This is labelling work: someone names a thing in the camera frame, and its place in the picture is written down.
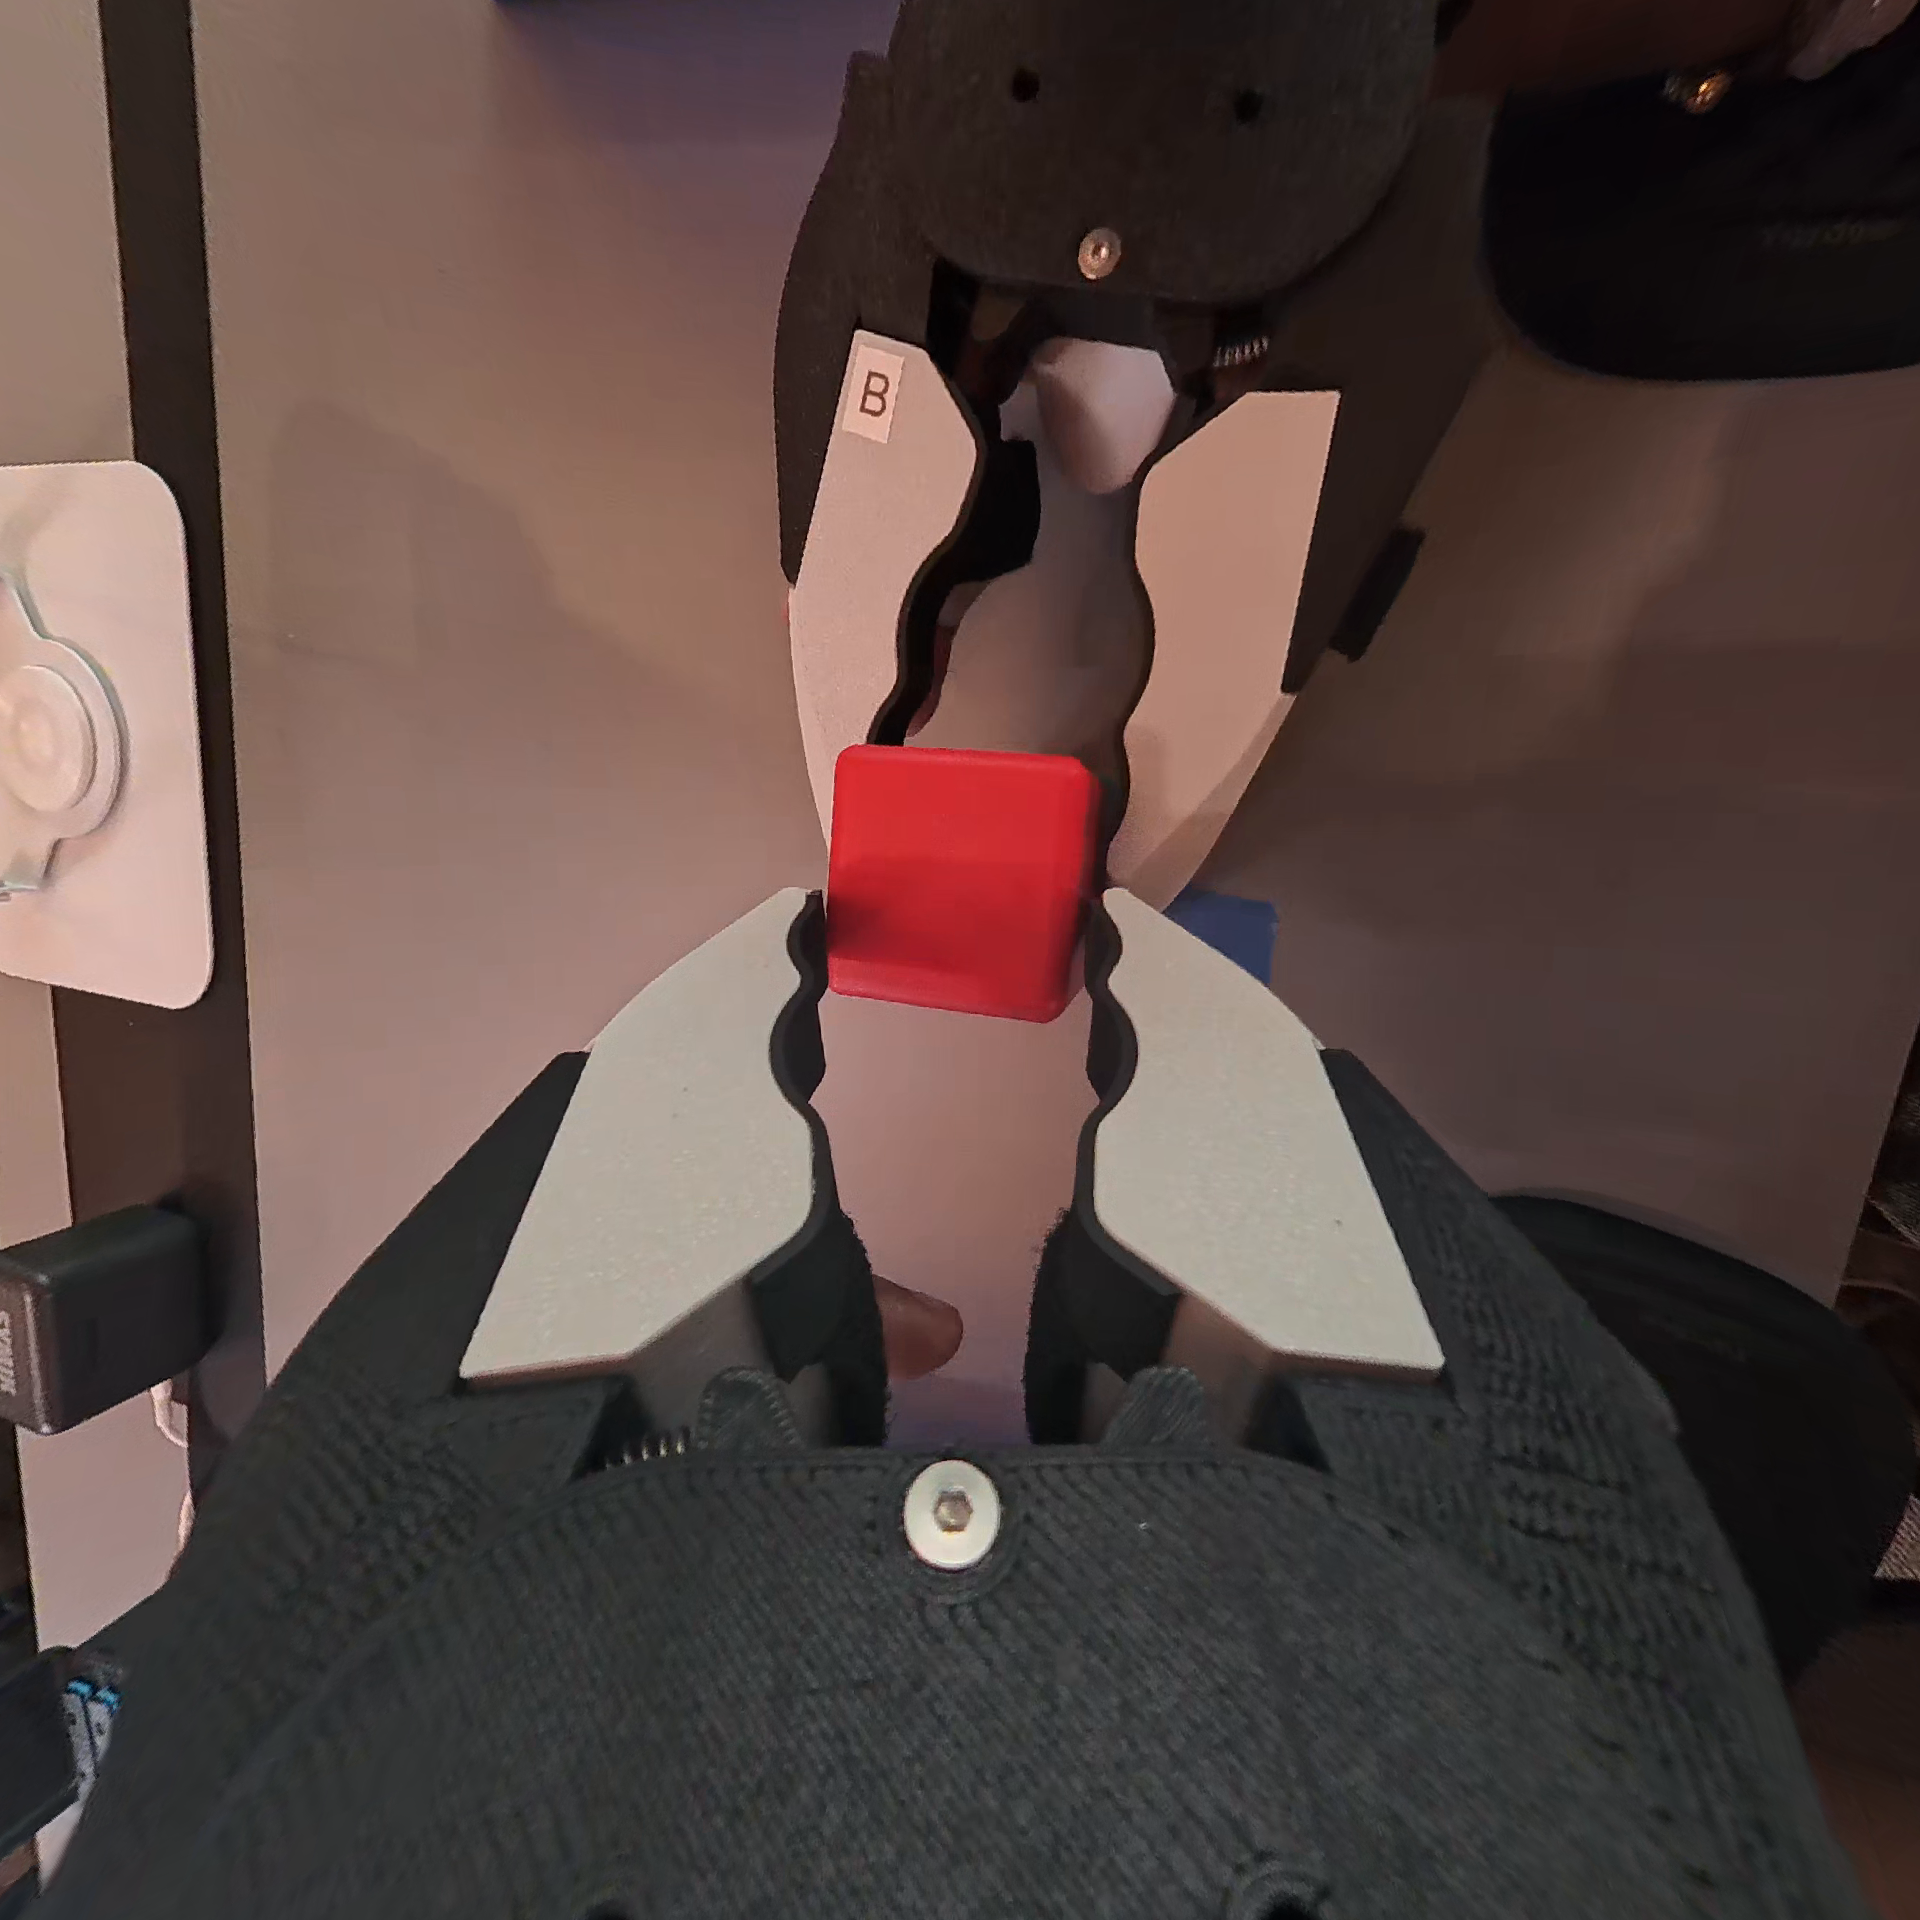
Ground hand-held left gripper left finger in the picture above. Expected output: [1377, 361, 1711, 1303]
[461, 889, 842, 1402]

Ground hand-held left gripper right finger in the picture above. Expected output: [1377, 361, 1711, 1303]
[1036, 889, 1447, 1389]

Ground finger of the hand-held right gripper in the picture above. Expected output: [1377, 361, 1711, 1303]
[1099, 385, 1340, 905]
[789, 326, 991, 862]

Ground red foam cube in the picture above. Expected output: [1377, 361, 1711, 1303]
[822, 741, 1105, 1026]

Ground person's right forearm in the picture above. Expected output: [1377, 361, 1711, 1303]
[1434, 0, 1920, 96]

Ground blue tape strip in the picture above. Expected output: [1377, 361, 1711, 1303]
[1173, 889, 1279, 976]

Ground white stand base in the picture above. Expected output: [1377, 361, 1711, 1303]
[0, 462, 217, 1008]

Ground gold bracelets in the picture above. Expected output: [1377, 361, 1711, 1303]
[1667, 0, 1920, 118]

